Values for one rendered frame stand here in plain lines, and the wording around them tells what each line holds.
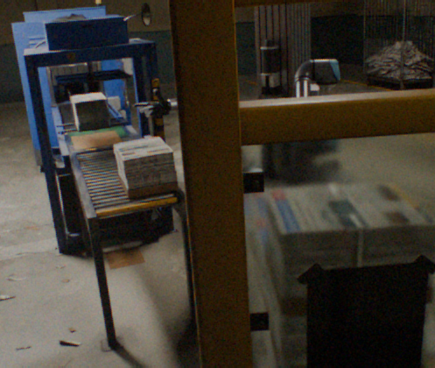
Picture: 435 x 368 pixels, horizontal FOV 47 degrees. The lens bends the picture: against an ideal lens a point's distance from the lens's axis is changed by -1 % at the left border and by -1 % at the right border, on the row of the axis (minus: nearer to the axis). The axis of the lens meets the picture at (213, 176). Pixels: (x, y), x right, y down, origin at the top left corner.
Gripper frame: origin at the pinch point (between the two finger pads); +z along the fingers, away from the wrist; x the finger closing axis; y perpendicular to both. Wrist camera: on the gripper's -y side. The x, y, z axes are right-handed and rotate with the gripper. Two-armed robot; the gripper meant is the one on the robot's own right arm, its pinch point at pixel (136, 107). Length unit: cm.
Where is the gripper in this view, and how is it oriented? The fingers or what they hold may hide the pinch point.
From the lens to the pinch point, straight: 308.4
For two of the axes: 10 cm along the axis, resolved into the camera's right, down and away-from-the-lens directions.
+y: 0.1, 9.0, 4.4
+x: -4.8, -3.8, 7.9
